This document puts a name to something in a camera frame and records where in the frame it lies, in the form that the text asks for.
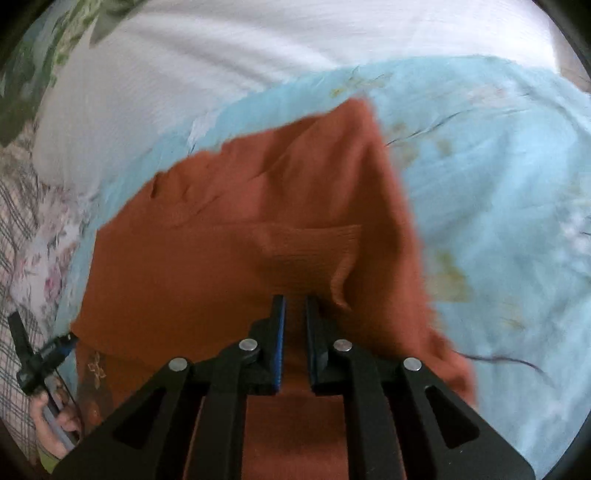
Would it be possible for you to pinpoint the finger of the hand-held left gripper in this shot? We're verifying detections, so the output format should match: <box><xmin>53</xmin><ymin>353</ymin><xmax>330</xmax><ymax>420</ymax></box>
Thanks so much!
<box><xmin>7</xmin><ymin>311</ymin><xmax>37</xmax><ymax>366</ymax></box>
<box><xmin>39</xmin><ymin>331</ymin><xmax>80</xmax><ymax>367</ymax></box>

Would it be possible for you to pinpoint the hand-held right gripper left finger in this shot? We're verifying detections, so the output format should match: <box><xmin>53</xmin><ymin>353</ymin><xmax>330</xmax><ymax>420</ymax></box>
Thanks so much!
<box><xmin>51</xmin><ymin>294</ymin><xmax>288</xmax><ymax>480</ymax></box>

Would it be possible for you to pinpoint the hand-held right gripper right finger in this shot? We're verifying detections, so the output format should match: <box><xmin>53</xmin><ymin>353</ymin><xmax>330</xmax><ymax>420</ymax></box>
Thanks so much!
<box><xmin>305</xmin><ymin>294</ymin><xmax>537</xmax><ymax>480</ymax></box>

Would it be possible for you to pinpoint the rust orange towel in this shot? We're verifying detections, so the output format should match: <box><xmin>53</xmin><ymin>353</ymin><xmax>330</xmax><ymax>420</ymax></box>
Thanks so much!
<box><xmin>69</xmin><ymin>97</ymin><xmax>479</xmax><ymax>480</ymax></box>

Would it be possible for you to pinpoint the person's left hand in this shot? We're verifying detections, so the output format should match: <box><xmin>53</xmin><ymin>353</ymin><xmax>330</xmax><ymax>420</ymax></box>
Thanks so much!
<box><xmin>31</xmin><ymin>382</ymin><xmax>85</xmax><ymax>460</ymax></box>

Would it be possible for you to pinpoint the white floral pillow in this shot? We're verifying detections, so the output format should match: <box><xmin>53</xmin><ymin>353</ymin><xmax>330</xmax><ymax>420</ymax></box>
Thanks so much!
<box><xmin>9</xmin><ymin>185</ymin><xmax>95</xmax><ymax>326</ymax></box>

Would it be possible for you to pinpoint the plaid bed sheet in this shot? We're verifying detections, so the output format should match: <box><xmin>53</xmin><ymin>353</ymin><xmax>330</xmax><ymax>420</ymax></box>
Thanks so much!
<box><xmin>0</xmin><ymin>122</ymin><xmax>95</xmax><ymax>464</ymax></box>

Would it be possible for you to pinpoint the light blue floral blanket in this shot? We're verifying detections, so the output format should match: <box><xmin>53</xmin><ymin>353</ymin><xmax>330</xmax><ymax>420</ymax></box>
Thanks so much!
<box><xmin>55</xmin><ymin>55</ymin><xmax>591</xmax><ymax>472</ymax></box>

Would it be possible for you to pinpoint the green floral pillow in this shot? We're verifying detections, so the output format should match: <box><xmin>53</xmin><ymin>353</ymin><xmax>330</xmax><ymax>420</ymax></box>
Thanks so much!
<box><xmin>0</xmin><ymin>0</ymin><xmax>145</xmax><ymax>146</ymax></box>

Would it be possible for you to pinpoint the striped white pillow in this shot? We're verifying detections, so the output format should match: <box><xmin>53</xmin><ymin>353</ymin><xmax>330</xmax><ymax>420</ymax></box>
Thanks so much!
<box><xmin>33</xmin><ymin>0</ymin><xmax>570</xmax><ymax>197</ymax></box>

